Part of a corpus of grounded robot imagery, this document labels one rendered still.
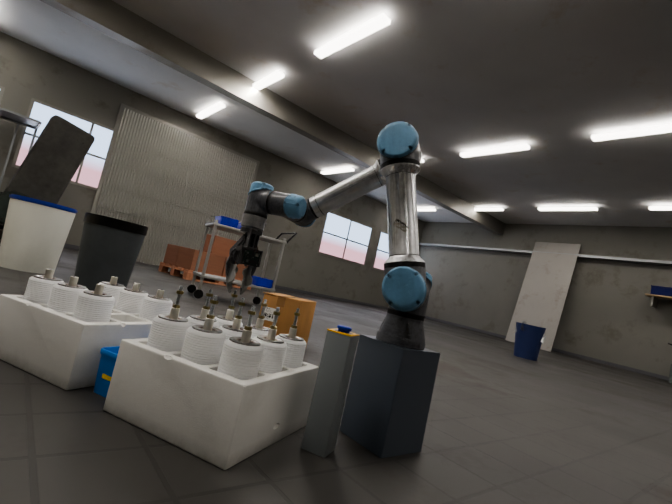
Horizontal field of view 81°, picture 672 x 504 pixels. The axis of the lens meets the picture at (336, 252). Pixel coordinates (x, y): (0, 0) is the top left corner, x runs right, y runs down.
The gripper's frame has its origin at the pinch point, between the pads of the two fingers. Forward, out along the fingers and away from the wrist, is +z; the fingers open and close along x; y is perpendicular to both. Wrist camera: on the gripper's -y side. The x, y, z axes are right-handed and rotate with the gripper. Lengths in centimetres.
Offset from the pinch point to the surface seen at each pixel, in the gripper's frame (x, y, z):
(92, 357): -34.4, -3.3, 26.2
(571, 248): 968, -416, -229
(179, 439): -15.3, 33.2, 33.0
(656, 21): 324, -32, -296
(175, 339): -18.4, 18.9, 14.1
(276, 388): 4.3, 35.8, 19.7
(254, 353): -4.5, 38.1, 11.2
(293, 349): 12.7, 24.4, 12.1
